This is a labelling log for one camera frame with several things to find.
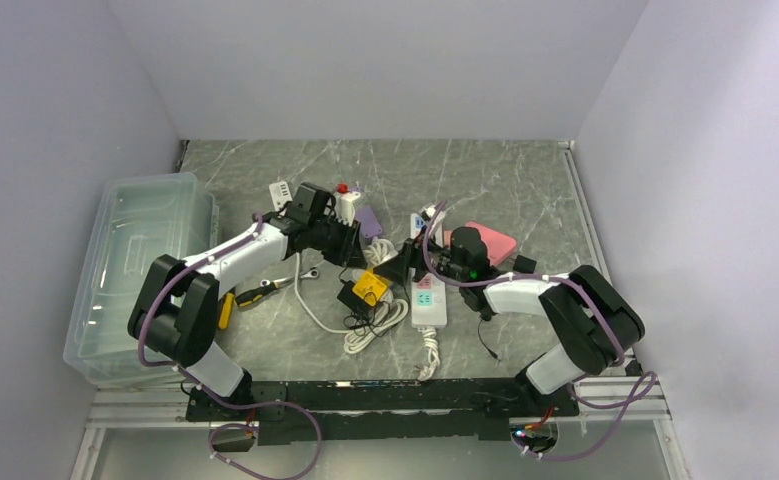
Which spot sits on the clear plastic storage bin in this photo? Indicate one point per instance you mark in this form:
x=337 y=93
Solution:
x=138 y=220

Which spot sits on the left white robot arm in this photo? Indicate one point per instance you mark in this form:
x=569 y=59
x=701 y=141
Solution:
x=175 y=317

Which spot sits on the white long power strip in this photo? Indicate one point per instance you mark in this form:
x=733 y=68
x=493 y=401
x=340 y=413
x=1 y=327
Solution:
x=428 y=304

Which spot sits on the black yellow screwdriver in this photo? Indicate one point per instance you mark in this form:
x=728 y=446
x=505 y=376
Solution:
x=266 y=288

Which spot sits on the black power adapter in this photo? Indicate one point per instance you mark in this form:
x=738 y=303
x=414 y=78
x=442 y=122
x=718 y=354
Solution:
x=523 y=264

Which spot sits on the small white power strip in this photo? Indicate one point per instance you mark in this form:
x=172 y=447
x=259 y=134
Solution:
x=281 y=195

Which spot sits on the black cube adapter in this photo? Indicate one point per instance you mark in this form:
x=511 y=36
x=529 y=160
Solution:
x=351 y=300

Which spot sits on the yellow cube socket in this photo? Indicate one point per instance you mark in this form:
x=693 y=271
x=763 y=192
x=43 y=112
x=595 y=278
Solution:
x=371 y=288

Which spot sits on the purple flat box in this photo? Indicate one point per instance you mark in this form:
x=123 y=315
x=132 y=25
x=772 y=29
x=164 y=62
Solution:
x=370 y=227

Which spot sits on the black base frame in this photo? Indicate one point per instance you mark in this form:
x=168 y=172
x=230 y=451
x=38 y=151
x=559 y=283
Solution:
x=483 y=408

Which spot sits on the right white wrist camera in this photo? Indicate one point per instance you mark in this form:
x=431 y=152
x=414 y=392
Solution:
x=431 y=216

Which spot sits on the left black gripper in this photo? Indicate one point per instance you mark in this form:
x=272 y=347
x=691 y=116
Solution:
x=349 y=251

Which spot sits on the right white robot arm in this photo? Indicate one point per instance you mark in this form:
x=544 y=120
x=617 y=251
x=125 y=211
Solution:
x=593 y=323

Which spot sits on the silver ratchet wrench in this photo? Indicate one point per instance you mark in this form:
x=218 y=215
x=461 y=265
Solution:
x=312 y=273

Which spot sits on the yellow black small tool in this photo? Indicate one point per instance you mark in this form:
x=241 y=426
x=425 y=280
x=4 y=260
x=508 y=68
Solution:
x=228 y=303

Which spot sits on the pink triangular power strip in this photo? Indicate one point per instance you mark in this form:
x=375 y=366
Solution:
x=500 y=246

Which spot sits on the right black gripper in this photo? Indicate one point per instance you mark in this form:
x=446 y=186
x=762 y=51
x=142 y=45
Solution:
x=396 y=267

